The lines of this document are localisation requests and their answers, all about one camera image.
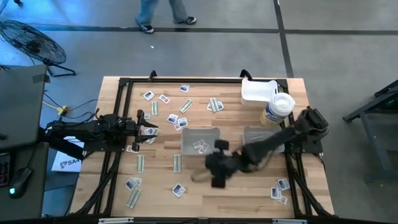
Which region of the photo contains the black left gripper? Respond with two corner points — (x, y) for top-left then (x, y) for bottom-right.
(119, 109), (159, 152)

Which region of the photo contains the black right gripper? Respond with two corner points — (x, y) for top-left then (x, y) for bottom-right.
(205, 139), (246, 189)

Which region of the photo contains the grey plastic bin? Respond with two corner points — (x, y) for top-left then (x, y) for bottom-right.
(243, 124), (285, 155)
(180, 126), (222, 156)

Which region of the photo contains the white printed paper sheet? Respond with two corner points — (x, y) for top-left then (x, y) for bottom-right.
(51, 136), (85, 173)

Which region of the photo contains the white plastic bin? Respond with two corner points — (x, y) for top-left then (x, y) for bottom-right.
(240, 78), (279, 108)

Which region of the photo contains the Lysol wipes canister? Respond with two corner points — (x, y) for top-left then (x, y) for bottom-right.
(259, 92), (296, 128)

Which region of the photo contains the dark grey desk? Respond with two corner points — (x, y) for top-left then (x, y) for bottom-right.
(0, 141), (50, 220)

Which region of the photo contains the large grey panel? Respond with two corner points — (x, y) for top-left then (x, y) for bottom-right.
(0, 64), (51, 152)

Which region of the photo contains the person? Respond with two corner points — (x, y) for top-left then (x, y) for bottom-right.
(135, 0), (198, 34)

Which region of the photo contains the black computer mouse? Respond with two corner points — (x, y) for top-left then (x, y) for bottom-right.
(8, 167), (33, 199)

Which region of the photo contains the black floor fan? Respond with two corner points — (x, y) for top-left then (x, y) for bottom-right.
(0, 20), (77, 78)

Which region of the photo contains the black keyboard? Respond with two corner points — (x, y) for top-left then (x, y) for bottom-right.
(0, 152), (11, 189)

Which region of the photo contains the dark metal cart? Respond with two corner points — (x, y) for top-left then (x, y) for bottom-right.
(343, 79), (398, 183)

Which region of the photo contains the yellow power cord plug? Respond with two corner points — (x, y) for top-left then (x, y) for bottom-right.
(42, 100), (68, 116)

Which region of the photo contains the silver aluminium bracket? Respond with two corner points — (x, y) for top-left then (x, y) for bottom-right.
(272, 218), (308, 224)
(98, 217), (134, 224)

